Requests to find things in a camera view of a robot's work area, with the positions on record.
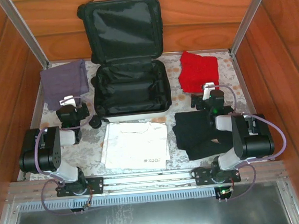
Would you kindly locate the black garment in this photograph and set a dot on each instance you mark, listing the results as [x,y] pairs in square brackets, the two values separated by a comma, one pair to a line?
[193,131]

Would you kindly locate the red garment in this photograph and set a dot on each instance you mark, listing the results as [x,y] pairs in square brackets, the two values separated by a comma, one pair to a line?
[198,71]

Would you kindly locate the purple garment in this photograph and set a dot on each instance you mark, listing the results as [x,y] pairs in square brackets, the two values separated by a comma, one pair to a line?
[63,83]

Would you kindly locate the white suitcase with black lining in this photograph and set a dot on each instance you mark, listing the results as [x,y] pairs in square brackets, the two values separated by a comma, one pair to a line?
[132,92]

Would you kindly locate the white XDOF T-shirt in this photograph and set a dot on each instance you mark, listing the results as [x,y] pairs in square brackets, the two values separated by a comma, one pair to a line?
[134,144]

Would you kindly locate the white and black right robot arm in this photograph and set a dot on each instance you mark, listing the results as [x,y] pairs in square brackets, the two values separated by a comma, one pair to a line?
[257,142]

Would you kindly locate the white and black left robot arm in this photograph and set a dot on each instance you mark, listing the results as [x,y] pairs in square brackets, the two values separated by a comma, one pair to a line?
[50,149]

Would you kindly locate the floral tablecloth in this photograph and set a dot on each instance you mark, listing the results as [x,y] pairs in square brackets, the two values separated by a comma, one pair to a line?
[175,99]

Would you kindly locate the grey metal sheet panel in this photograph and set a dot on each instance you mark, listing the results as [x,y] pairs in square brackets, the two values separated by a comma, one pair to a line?
[148,219]

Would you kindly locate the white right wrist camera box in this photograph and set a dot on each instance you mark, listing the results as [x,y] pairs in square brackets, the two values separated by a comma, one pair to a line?
[207,92]

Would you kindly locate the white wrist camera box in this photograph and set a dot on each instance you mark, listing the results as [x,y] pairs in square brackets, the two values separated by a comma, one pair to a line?
[67,101]
[207,92]

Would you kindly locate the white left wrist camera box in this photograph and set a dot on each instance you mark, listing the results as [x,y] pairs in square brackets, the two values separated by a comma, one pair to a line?
[67,101]

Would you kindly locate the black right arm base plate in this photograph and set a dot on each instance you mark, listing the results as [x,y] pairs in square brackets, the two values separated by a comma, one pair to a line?
[202,176]

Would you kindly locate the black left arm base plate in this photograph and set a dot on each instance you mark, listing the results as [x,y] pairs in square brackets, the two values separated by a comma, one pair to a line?
[95,186]

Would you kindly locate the aluminium mounting rail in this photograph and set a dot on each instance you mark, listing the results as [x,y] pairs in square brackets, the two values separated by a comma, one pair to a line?
[145,179]

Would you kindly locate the aluminium frame post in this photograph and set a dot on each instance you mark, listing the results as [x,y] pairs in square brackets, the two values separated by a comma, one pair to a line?
[251,14]
[24,31]

